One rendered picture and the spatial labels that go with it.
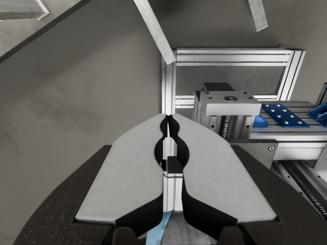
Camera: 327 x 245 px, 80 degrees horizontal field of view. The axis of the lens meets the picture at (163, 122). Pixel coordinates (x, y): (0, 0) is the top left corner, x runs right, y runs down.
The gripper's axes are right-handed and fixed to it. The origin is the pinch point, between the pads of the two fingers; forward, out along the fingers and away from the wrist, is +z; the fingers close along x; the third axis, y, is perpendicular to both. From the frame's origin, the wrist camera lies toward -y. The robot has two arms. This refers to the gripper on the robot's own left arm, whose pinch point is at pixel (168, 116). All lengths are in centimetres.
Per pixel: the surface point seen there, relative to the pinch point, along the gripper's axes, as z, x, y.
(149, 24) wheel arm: 45.9, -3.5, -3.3
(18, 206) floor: 132, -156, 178
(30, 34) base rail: 62, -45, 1
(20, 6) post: 48, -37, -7
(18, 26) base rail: 62, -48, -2
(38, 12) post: 55, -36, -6
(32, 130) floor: 132, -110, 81
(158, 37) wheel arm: 46.0, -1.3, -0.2
